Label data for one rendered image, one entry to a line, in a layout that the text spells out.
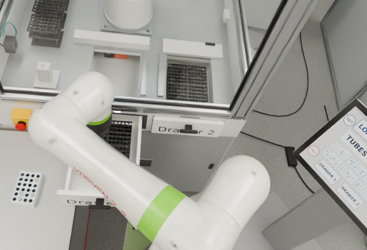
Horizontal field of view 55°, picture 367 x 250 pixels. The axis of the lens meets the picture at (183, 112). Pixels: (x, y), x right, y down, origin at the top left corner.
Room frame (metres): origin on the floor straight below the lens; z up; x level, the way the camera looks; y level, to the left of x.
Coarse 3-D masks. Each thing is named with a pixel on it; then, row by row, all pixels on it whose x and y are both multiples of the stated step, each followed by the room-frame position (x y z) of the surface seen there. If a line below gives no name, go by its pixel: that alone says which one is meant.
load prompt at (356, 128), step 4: (360, 120) 0.81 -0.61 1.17; (364, 120) 0.81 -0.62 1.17; (356, 124) 0.80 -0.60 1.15; (360, 124) 0.80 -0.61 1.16; (364, 124) 0.80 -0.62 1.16; (356, 128) 0.79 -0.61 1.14; (360, 128) 0.79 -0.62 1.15; (364, 128) 0.79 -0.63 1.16; (360, 132) 0.78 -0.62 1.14; (364, 132) 0.78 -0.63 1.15; (364, 136) 0.76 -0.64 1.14
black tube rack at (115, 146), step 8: (112, 120) 0.67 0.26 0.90; (112, 128) 0.63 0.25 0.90; (120, 128) 0.65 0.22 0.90; (128, 128) 0.66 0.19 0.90; (112, 136) 0.60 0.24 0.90; (120, 136) 0.61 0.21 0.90; (128, 136) 0.62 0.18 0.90; (112, 144) 0.57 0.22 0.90; (120, 144) 0.59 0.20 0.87; (128, 144) 0.60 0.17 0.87; (120, 152) 0.56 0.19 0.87; (128, 152) 0.56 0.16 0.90
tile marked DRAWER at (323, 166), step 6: (318, 162) 0.69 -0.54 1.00; (324, 162) 0.69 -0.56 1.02; (318, 168) 0.68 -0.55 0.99; (324, 168) 0.67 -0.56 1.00; (330, 168) 0.67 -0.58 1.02; (324, 174) 0.66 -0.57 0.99; (330, 174) 0.66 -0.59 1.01; (336, 174) 0.66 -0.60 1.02; (330, 180) 0.64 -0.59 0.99; (336, 180) 0.64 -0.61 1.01
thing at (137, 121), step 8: (120, 120) 0.71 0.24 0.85; (128, 120) 0.72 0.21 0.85; (136, 120) 0.73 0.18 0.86; (136, 128) 0.70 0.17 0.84; (136, 136) 0.66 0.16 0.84; (136, 144) 0.63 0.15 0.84; (136, 152) 0.60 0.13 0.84; (136, 160) 0.54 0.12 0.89; (72, 176) 0.42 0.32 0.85; (80, 176) 0.44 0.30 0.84; (72, 184) 0.40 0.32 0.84; (80, 184) 0.41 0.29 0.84; (88, 184) 0.42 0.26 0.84
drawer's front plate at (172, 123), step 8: (160, 120) 0.72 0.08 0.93; (168, 120) 0.73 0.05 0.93; (176, 120) 0.74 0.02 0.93; (184, 120) 0.75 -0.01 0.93; (192, 120) 0.76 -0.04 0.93; (200, 120) 0.77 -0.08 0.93; (208, 120) 0.78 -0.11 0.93; (152, 128) 0.71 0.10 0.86; (168, 128) 0.73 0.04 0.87; (176, 128) 0.74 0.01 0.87; (184, 128) 0.74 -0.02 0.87; (192, 128) 0.75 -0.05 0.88; (200, 128) 0.76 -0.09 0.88; (208, 128) 0.77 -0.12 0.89; (216, 128) 0.78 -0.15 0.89; (216, 136) 0.78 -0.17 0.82
